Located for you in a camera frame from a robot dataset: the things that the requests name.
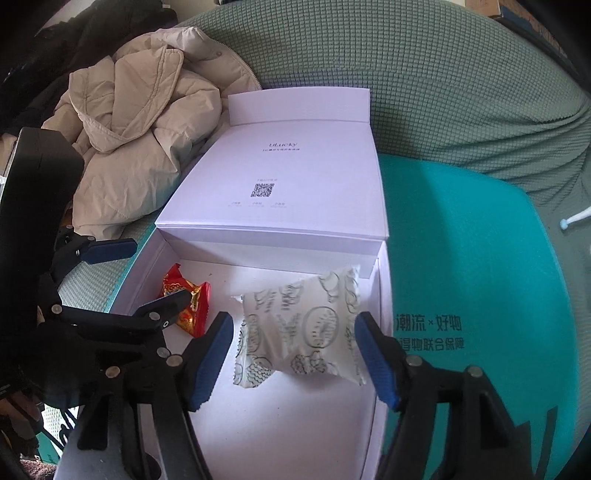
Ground dark jacket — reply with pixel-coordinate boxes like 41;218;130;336
0;0;195;139

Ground teal foam mat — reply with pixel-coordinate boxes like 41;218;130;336
106;152;573;480

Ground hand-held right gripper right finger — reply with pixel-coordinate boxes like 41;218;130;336
353;311;541;480

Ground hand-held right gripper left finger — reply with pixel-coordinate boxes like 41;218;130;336
60;311;234;480

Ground white printed snack packet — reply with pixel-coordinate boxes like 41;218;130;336
230;264;368;389

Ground red candy packet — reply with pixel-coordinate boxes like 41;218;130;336
161;264;212;334

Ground brown cardboard box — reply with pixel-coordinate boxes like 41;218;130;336
471;0;578;65

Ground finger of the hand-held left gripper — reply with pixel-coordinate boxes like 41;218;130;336
48;228;138;289
37;290;194;370

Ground beige down jacket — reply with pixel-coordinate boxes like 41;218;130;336
41;27;264;238

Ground white plush toy long legs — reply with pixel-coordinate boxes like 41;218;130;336
560;210;591;232

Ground green covered sofa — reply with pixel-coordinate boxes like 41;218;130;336
55;2;591;315

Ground white cardboard gift box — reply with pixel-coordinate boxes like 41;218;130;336
54;88;389;480

